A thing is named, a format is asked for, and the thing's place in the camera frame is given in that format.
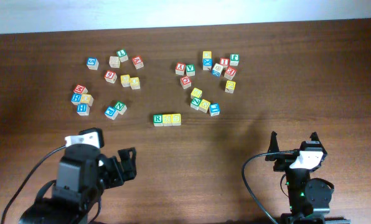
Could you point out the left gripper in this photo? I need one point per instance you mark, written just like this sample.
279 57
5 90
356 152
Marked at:
120 173

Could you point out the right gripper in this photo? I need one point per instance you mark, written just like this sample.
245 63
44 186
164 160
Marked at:
284 160

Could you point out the green R block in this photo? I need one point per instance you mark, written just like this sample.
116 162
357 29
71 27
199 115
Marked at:
157 120

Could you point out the yellow S block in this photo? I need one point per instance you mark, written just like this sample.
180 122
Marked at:
176 119
167 120

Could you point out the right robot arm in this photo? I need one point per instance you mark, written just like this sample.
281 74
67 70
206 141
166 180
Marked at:
308 198

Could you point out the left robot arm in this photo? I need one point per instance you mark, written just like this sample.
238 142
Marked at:
84 174

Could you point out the blue P block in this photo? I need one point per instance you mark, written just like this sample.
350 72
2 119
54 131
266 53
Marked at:
111 113

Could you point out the green N block left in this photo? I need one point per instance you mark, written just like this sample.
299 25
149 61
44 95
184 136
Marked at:
120 107

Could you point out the green n block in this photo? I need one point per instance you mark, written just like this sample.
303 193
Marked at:
195 102
120 107

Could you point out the blue H block lower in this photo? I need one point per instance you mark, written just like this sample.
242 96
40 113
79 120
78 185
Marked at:
83 109

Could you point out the blue h block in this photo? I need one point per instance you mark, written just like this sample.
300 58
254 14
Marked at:
76 98
83 109

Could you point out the yellow o block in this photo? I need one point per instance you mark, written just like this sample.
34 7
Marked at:
204 105
86 99

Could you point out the blue H block upper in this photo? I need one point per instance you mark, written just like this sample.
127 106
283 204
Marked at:
76 98

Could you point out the yellow K block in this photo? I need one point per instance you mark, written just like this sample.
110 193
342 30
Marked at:
230 86

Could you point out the blue L block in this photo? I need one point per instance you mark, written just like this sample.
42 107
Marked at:
214 109

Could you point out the red M block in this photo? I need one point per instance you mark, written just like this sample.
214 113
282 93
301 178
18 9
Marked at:
80 89

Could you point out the yellow block right of pair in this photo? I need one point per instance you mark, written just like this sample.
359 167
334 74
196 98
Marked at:
134 83

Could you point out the yellow block of pair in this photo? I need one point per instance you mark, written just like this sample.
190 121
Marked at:
125 80
134 83

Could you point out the red E block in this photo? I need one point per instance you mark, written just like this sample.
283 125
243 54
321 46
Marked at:
230 73

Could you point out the yellow block left of pair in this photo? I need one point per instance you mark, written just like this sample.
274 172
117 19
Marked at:
125 80

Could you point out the yellow O block right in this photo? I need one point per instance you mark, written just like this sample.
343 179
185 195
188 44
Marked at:
204 105

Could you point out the red 6 block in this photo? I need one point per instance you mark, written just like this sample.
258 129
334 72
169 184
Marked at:
110 76

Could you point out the green J block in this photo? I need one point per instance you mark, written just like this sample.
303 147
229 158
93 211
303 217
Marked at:
234 59

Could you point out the blue edged tilted block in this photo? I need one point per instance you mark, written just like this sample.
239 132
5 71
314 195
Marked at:
217 70

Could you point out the red I block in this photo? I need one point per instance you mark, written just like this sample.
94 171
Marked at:
224 62

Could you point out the green N block right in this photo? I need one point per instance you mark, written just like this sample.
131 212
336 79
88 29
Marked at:
195 102

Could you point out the yellow Z block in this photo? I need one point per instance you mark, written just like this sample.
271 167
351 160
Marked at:
196 93

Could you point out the blue number 5 block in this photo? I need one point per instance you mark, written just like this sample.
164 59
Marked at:
92 63

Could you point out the plain wooden block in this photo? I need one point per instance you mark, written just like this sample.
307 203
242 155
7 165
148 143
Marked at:
114 62

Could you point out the red A block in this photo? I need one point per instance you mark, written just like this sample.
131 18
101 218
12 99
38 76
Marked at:
138 62

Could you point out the blue X block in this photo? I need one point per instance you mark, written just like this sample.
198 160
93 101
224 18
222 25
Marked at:
206 63

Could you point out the red C block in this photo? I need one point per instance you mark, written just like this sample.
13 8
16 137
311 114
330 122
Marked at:
185 82

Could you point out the green L block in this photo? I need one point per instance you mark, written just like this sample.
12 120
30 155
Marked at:
122 55

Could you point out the yellow top block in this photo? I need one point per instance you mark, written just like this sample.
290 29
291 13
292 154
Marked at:
206 54

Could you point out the red Y block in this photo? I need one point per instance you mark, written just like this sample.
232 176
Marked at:
180 69

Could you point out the green V block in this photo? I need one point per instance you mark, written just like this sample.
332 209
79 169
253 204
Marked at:
190 70

